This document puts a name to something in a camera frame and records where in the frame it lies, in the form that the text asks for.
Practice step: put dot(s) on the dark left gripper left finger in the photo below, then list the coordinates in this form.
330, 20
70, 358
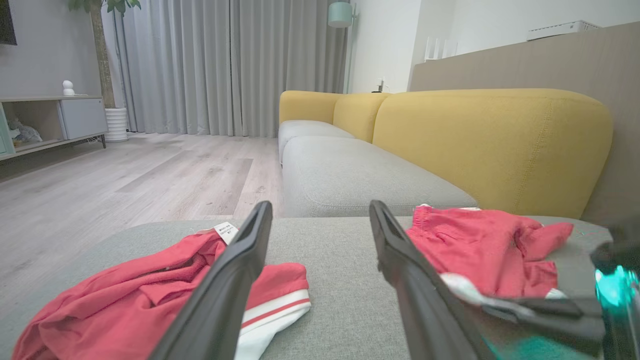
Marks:
220, 300

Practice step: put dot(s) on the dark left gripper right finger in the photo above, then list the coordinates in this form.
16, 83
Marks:
420, 300

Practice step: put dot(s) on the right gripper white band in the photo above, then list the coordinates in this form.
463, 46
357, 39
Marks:
622, 300

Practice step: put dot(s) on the red white basketball jersey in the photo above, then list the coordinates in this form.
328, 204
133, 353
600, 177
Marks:
125, 300

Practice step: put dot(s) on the red white-striped shorts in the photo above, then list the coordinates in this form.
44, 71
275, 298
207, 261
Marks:
480, 250

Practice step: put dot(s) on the white ribbed plant pot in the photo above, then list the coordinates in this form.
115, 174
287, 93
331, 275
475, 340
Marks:
116, 125

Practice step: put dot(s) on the grey wooden tv cabinet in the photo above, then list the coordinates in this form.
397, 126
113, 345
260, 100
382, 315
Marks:
82, 117

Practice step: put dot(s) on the grey pleated curtain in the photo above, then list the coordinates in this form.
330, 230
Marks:
200, 65

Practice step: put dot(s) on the white antenna router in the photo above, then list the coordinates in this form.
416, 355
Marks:
435, 50

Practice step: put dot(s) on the grey plush toy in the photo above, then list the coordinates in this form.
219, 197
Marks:
25, 134

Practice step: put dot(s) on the indoor tree plant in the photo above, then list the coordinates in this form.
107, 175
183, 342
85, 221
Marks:
101, 60

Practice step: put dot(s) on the white flat box device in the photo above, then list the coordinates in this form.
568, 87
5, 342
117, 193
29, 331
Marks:
560, 30

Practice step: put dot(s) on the teal shade floor lamp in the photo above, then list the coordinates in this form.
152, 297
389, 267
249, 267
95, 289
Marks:
340, 15

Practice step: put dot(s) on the black television screen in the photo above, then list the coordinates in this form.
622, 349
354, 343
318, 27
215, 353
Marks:
6, 22

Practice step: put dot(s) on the small wall plug adapter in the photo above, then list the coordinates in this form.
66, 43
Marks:
381, 86

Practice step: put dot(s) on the small white security camera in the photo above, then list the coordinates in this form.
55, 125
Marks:
68, 87

